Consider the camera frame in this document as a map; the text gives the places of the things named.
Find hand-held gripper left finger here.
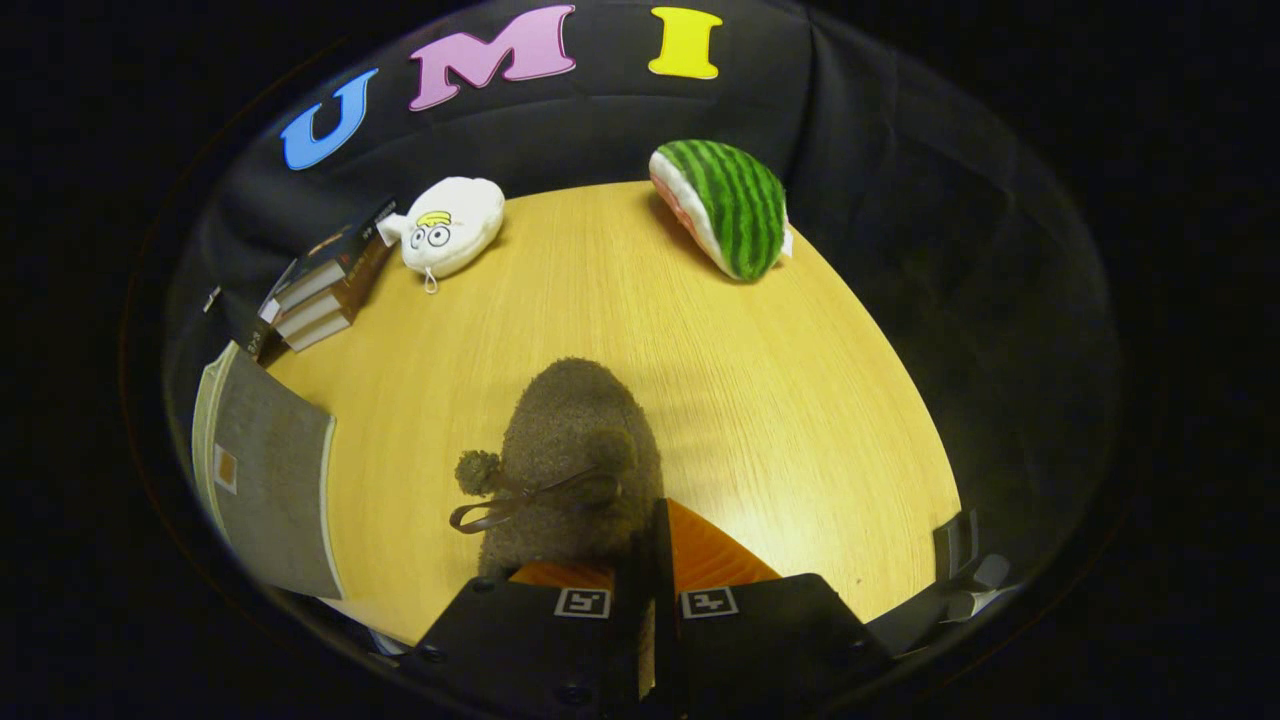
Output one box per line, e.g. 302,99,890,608
410,540,647,720

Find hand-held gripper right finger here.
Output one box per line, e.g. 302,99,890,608
652,498,896,720

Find brown fuzzy shoe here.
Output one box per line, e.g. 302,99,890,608
449,357,666,581

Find grey fabric storage box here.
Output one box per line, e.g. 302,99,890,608
190,340,346,601

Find watermelon slice plush toy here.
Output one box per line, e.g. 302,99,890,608
648,139,793,283

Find brown cover book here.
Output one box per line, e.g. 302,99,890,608
283,300,353,353
272,250,386,339

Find white plush toy with eyes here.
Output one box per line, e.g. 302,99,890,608
376,177,507,295

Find dark cover book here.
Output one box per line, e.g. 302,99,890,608
258,198,399,311

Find dark grey frame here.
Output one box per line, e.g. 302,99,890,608
865,508,1013,658

